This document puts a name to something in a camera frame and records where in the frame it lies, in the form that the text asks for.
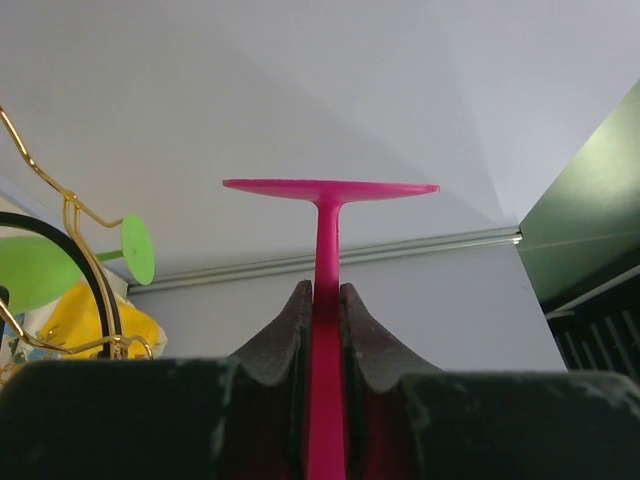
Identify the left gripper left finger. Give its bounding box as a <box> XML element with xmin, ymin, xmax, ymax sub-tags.
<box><xmin>1</xmin><ymin>281</ymin><xmax>311</xmax><ymax>479</ymax></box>

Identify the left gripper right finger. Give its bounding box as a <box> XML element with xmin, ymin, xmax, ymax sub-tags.
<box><xmin>340</xmin><ymin>283</ymin><xmax>639</xmax><ymax>479</ymax></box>

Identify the pink wine glass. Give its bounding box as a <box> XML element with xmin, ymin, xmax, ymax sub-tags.
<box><xmin>223</xmin><ymin>179</ymin><xmax>440</xmax><ymax>479</ymax></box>

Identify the green wine glass back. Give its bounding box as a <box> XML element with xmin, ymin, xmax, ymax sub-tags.
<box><xmin>1</xmin><ymin>211</ymin><xmax>155</xmax><ymax>313</ymax></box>

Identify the yellow patterned cloth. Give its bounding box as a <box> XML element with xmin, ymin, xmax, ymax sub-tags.
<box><xmin>1</xmin><ymin>282</ymin><xmax>168</xmax><ymax>385</ymax></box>

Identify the gold wire glass rack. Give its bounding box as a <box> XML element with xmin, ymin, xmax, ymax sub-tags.
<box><xmin>1</xmin><ymin>114</ymin><xmax>167</xmax><ymax>384</ymax></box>

